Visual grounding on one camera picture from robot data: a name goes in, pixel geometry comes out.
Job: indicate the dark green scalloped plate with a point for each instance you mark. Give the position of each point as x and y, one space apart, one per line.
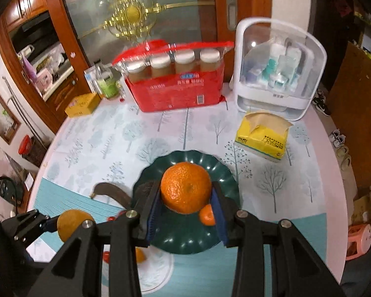
179 233

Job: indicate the small yellow tangerine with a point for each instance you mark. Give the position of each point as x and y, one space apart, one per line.
140 256

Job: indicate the green labelled jar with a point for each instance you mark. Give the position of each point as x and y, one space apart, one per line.
108 88

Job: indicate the medium orange tangerine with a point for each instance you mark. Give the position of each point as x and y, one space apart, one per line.
207 216

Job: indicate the blue and white carton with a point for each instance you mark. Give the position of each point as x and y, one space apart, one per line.
91 79

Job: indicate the red basket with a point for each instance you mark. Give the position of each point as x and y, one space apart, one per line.
25 144

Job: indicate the overripe dark banana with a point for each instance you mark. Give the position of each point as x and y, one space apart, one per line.
111 193

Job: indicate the white shoes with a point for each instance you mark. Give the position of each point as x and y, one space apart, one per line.
337 137

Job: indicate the yellow tissue pack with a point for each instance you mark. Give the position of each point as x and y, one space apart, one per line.
259 142

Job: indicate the glass door with gold ornament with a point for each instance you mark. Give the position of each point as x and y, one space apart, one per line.
173 21

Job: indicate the white cosmetics organizer case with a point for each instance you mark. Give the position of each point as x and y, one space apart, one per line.
266 102

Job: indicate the wooden kitchen cabinet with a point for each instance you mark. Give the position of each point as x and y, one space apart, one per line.
61 99

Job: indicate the white-lidded glass jar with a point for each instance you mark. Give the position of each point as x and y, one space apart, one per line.
136 69
209 59
184 62
160 65

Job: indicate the brown wooden board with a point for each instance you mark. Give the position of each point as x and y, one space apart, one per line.
358 114

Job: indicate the tree print tablecloth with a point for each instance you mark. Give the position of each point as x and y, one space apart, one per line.
95 148

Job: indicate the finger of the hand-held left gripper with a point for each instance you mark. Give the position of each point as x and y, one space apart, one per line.
31 222

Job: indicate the pink plastic stool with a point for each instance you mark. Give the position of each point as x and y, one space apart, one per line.
358 241

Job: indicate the beige slippers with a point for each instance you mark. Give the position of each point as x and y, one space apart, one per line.
344 159

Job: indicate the red carton with clear lid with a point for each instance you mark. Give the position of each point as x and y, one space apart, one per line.
173 96

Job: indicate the small yellow cardboard box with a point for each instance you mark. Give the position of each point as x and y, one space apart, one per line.
82 105

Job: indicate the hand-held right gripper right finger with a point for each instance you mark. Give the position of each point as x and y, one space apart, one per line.
220 222

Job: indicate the large yellow orange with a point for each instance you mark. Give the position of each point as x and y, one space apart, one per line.
69 224

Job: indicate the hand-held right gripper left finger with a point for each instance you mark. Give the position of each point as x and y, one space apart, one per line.
151 213

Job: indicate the black sneaker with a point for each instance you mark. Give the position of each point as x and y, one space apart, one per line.
321 103

